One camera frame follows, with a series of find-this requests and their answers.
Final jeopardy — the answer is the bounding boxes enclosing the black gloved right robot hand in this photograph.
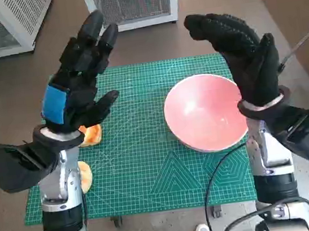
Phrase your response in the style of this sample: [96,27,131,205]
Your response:
[183,4,286,116]

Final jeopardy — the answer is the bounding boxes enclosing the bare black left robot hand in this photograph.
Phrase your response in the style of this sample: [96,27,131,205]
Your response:
[28,7,131,138]

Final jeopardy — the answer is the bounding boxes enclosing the twisted orange toy bread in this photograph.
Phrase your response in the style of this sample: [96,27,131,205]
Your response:
[76,123,104,148]

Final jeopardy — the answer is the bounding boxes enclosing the pink bowl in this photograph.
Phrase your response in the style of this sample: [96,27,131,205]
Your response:
[159,69,252,157]

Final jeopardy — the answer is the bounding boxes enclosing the round toy bread bun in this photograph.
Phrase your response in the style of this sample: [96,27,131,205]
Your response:
[77,159,95,195]

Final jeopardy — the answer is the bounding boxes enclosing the grey metal chair leg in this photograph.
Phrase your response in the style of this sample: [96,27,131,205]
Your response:
[270,14,309,73]

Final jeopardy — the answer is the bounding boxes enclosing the green cutting mat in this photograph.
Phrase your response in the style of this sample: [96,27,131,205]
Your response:
[6,50,259,230]

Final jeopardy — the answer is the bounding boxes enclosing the white perforated mesh cabinet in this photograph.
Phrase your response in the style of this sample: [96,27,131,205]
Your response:
[0,0,60,60]

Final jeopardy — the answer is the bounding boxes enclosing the black table caster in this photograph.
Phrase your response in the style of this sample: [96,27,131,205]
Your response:
[110,215,124,229]
[210,203,224,219]

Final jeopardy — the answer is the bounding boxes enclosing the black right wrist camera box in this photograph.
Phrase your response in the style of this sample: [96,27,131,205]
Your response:
[267,102,309,170]

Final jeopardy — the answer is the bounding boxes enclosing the white wire mesh cabinet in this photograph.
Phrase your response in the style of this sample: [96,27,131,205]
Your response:
[81,0,183,37]

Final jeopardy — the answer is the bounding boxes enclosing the black cable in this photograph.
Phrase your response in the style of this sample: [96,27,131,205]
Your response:
[80,192,90,226]
[220,196,309,231]
[197,142,259,231]

